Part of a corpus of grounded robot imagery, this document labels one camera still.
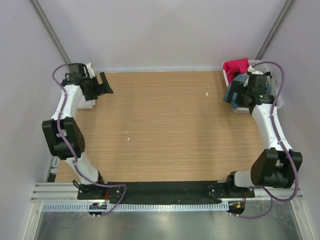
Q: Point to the aluminium frame rail front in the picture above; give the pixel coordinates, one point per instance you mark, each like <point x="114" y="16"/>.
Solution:
<point x="66" y="192"/>

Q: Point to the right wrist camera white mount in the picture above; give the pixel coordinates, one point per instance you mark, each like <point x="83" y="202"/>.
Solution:
<point x="251" y="71"/>

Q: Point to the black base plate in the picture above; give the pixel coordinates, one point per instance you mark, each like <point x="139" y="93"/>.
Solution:
<point x="164" y="192"/>

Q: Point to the pink t shirt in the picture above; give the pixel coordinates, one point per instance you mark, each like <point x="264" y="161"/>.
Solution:
<point x="232" y="67"/>

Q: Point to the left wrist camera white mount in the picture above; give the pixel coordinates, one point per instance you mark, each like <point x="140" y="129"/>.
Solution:
<point x="90" y="70"/>

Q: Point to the white t shirt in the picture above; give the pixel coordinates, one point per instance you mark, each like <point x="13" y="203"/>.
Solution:
<point x="86" y="104"/>

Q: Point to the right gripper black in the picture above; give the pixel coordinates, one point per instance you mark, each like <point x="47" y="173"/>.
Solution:
<point x="235" y="94"/>

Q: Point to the aluminium corner post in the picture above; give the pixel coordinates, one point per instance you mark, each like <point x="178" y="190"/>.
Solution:
<point x="50" y="30"/>
<point x="279" y="21"/>

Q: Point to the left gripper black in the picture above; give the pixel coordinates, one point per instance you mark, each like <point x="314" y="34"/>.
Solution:
<point x="100" y="85"/>

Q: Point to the right aluminium corner post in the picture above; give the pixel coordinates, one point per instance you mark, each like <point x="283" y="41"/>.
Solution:
<point x="279" y="21"/>

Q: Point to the blue grey t shirt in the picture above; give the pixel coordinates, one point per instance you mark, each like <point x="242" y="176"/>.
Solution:
<point x="252" y="94"/>

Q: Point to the white laundry basket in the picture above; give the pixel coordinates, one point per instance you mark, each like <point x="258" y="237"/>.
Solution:
<point x="258" y="65"/>

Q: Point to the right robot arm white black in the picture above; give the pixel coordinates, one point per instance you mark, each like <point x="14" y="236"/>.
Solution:
<point x="278" y="164"/>

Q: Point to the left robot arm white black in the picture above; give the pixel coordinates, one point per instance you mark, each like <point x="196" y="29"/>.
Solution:
<point x="62" y="133"/>

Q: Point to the white slotted cable duct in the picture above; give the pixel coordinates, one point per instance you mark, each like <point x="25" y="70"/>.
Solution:
<point x="96" y="207"/>

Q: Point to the left aluminium corner post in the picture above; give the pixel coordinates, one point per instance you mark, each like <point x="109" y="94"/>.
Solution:
<point x="50" y="30"/>

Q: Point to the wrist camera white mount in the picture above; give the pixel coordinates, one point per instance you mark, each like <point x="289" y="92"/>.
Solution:
<point x="251" y="71"/>
<point x="90" y="70"/>

